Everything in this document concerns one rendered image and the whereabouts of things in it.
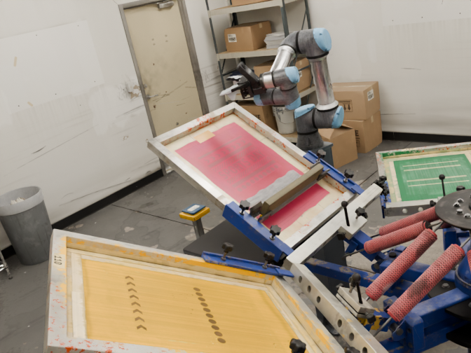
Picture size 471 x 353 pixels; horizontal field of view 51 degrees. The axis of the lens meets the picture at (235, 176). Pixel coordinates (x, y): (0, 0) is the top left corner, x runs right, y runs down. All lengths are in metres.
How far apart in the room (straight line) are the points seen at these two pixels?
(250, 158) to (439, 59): 3.80
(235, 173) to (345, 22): 4.22
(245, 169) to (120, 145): 3.93
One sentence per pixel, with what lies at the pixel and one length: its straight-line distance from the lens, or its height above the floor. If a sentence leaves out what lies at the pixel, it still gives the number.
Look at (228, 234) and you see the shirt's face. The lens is 2.57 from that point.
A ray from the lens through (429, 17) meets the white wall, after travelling 5.80.
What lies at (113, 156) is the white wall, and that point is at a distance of 6.03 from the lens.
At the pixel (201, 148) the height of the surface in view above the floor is 1.45.
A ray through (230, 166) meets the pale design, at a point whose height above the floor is 1.37.
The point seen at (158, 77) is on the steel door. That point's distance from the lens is 6.48.
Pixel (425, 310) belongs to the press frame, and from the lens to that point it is 1.81.
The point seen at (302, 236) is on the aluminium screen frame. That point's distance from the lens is 2.02.
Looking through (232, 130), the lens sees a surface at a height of 1.46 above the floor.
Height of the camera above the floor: 2.13
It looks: 21 degrees down
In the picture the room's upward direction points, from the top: 12 degrees counter-clockwise
